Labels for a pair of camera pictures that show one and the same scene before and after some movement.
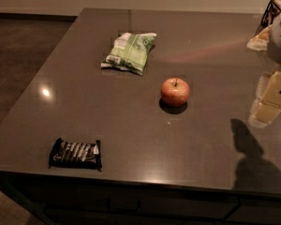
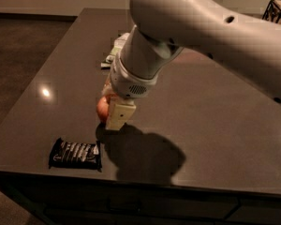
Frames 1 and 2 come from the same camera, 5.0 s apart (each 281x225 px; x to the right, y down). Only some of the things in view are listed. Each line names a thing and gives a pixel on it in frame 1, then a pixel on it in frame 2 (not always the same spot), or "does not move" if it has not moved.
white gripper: (280, 41) → (125, 84)
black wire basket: (272, 9) does not move
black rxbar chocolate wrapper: (82, 155) does not move
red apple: (174, 91) → (102, 109)
